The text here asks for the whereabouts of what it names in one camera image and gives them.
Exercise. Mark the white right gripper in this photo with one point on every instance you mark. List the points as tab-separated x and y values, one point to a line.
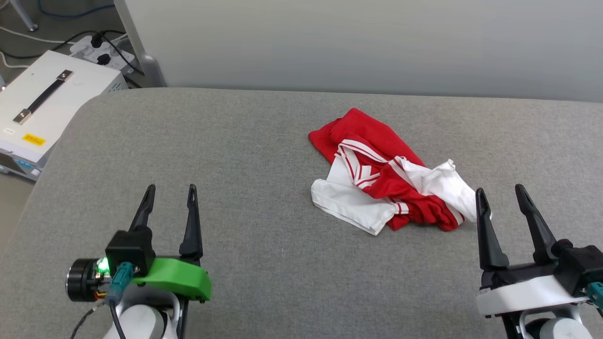
523	294

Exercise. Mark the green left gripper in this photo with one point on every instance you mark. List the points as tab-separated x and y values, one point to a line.
183	278

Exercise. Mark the red and white shirt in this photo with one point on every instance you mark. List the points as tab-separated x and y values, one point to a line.
377	141

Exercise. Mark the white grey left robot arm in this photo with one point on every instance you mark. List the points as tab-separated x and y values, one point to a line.
141	325

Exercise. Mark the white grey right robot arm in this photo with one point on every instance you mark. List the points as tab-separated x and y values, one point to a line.
560	330

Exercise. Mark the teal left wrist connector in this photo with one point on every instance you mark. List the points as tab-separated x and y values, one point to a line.
120	280

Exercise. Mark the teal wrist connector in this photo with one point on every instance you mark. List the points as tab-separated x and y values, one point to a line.
596	294
120	280

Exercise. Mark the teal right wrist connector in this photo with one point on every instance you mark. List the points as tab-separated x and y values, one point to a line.
596	294

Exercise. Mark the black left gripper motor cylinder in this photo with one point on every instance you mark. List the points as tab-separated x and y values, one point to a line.
82	280

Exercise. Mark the white equipment case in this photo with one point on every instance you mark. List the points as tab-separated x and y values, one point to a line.
75	110

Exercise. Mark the grey partition foot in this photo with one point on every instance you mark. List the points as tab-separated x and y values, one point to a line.
153	70

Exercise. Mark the white power strip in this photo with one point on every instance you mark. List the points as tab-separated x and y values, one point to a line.
84	48

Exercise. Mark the white partition panel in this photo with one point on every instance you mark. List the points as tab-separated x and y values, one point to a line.
330	42

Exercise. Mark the grey metal stand leg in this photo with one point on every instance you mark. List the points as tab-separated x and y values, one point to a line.
26	19

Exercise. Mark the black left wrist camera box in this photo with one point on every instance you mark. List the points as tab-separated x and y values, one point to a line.
129	247

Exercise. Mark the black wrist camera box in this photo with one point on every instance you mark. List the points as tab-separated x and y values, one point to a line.
582	268
129	247

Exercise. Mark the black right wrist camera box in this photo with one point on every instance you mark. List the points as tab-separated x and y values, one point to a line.
582	268

